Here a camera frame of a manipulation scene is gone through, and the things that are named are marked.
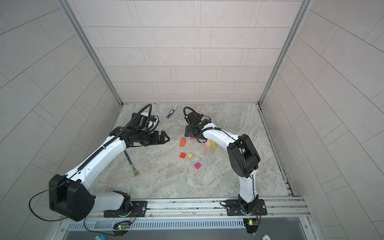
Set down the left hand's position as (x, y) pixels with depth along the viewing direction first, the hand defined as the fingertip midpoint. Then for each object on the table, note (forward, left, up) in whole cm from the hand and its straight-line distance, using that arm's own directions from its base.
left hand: (167, 137), depth 78 cm
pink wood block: (-4, -22, +3) cm, 22 cm away
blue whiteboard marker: (+30, +3, -15) cm, 34 cm away
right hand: (+9, -13, -11) cm, 19 cm away
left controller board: (-37, +15, -11) cm, 42 cm away
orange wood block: (+6, -6, -16) cm, 18 cm away
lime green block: (+4, -25, -14) cm, 29 cm away
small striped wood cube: (-3, -12, -16) cm, 20 cm away
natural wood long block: (+3, -24, -17) cm, 30 cm away
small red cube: (-3, -7, -16) cm, 18 cm away
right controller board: (-36, -42, -16) cm, 58 cm away
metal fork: (-13, +18, -14) cm, 26 cm away
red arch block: (+9, -12, -16) cm, 22 cm away
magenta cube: (-9, -16, -16) cm, 24 cm away
